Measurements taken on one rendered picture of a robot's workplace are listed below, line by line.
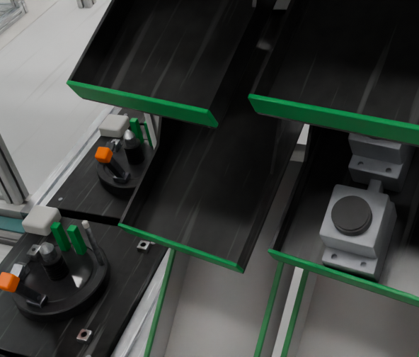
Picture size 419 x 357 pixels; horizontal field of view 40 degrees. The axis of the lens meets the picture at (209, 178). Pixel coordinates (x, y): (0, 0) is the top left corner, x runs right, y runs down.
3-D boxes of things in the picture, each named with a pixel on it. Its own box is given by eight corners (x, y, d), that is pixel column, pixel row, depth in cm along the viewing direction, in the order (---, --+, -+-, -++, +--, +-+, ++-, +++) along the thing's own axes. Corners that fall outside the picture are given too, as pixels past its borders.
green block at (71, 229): (83, 255, 84) (73, 231, 81) (76, 253, 85) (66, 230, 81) (88, 249, 85) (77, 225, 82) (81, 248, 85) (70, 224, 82)
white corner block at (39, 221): (52, 244, 93) (43, 227, 90) (28, 240, 94) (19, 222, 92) (66, 224, 96) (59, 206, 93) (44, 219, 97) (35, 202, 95)
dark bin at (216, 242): (243, 275, 52) (216, 248, 46) (128, 234, 58) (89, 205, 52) (347, 21, 59) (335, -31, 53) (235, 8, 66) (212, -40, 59)
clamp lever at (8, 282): (39, 306, 77) (7, 289, 71) (27, 303, 78) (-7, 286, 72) (49, 280, 79) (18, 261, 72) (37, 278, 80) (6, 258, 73)
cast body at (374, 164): (400, 193, 51) (394, 158, 45) (352, 181, 53) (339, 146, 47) (428, 112, 53) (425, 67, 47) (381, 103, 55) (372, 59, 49)
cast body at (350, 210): (378, 285, 48) (367, 259, 42) (326, 270, 50) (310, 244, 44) (403, 193, 50) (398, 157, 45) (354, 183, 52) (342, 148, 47)
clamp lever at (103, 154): (124, 180, 95) (105, 158, 88) (113, 179, 95) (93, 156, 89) (131, 161, 96) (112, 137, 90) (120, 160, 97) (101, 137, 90)
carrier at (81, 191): (177, 236, 90) (160, 176, 82) (48, 214, 98) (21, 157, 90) (228, 142, 106) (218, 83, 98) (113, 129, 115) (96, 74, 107)
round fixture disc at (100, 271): (79, 333, 76) (75, 324, 75) (-5, 311, 81) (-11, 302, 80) (127, 253, 86) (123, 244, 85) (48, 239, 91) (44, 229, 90)
